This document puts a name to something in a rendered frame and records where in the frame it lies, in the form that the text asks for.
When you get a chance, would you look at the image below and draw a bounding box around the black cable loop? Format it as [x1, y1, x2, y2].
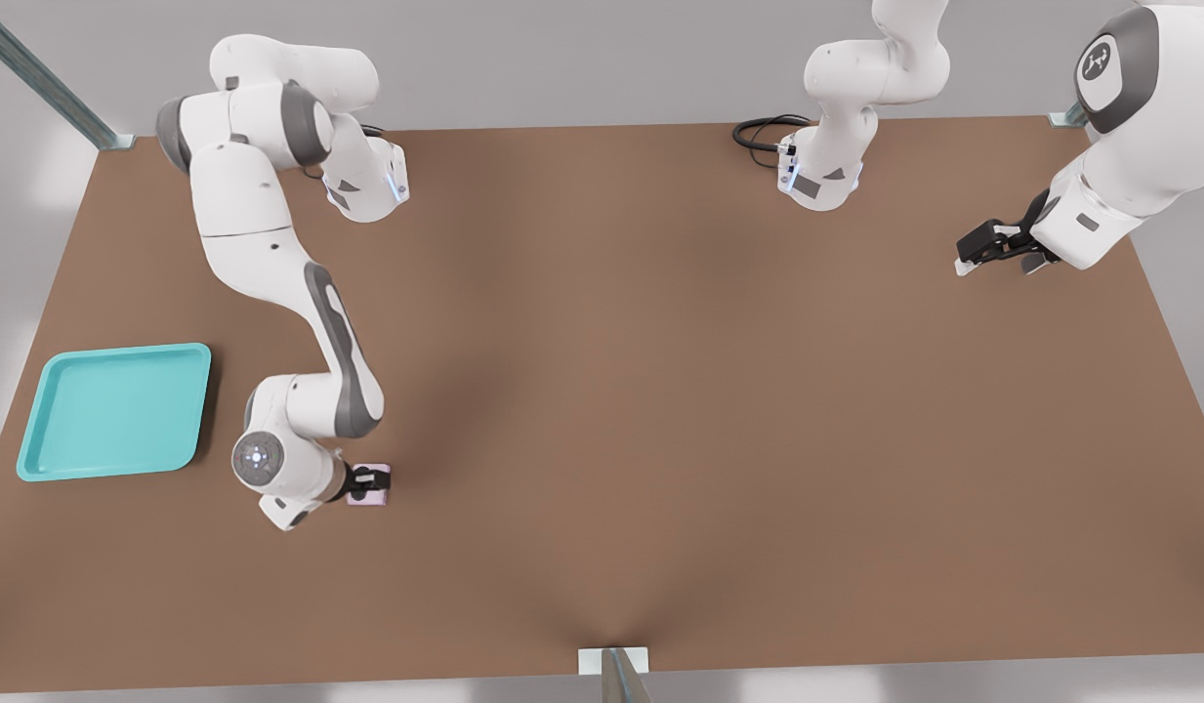
[732, 114, 815, 170]

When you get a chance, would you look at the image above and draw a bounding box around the pale blue-green tray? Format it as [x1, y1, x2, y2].
[16, 343, 213, 483]

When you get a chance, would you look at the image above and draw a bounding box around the pale lilac phone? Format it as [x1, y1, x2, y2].
[347, 463, 394, 509]

